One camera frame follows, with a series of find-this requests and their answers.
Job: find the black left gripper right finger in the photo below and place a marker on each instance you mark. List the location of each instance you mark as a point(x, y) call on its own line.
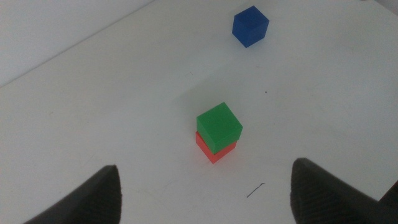
point(320, 199)

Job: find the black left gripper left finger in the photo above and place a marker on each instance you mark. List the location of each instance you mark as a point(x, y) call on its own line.
point(96, 202)

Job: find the red cube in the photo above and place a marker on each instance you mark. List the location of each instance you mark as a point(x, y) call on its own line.
point(214, 155)

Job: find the green cube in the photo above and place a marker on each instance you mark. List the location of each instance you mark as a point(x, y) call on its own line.
point(219, 127)

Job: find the blue cube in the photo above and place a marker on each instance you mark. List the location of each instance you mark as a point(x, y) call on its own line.
point(250, 26)

